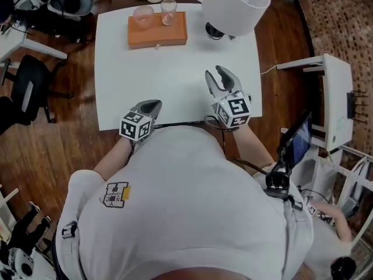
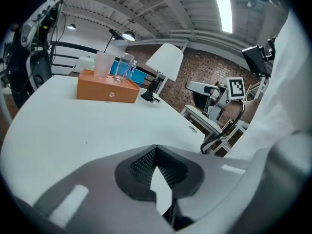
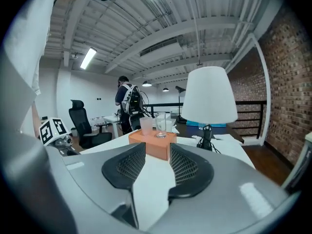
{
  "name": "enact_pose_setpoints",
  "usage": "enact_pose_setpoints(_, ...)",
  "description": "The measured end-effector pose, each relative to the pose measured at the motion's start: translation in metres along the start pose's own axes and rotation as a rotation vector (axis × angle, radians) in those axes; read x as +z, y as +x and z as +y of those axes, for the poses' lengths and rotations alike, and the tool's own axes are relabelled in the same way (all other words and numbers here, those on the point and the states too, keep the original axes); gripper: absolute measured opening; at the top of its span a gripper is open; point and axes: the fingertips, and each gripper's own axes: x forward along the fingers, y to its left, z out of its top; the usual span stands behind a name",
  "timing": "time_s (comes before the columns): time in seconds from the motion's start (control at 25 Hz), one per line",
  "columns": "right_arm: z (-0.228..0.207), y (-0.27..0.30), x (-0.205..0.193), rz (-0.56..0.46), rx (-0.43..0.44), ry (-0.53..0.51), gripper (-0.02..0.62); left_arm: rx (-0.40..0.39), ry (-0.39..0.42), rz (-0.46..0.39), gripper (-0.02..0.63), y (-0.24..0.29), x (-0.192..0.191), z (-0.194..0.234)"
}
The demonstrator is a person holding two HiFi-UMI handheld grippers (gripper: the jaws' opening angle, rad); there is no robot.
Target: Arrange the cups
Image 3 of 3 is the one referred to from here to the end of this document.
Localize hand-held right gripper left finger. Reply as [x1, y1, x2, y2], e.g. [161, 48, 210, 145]
[62, 142, 146, 229]

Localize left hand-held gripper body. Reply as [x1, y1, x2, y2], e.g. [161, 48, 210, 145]
[39, 117, 80, 156]

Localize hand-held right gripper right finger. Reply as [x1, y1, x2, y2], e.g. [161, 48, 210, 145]
[146, 142, 290, 234]

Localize frosted pink cup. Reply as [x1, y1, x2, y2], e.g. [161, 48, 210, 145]
[139, 117, 154, 137]

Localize small clear glass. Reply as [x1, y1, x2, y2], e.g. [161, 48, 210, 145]
[155, 112, 168, 139]

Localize person's left forearm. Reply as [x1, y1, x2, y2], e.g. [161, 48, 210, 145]
[30, 101, 42, 136]

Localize black office chair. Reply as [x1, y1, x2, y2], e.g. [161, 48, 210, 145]
[68, 99, 113, 150]

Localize orange box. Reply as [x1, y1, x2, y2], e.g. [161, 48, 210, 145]
[128, 129, 177, 161]

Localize small white table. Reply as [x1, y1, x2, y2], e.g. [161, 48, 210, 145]
[281, 130, 312, 195]

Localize black railing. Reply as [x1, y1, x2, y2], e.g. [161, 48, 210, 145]
[142, 100, 268, 146]

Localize long ceiling light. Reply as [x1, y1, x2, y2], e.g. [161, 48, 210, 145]
[79, 47, 98, 70]

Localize grey backpack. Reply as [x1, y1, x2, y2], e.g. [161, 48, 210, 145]
[121, 84, 143, 117]

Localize white table lamp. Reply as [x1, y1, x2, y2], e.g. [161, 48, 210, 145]
[181, 66, 238, 151]

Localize black floor lamp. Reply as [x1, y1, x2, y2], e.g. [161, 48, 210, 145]
[175, 85, 187, 124]

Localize person's white shirt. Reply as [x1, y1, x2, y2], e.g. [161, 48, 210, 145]
[3, 0, 60, 96]

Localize black lamp cable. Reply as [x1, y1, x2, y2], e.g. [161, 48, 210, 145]
[196, 140, 221, 155]

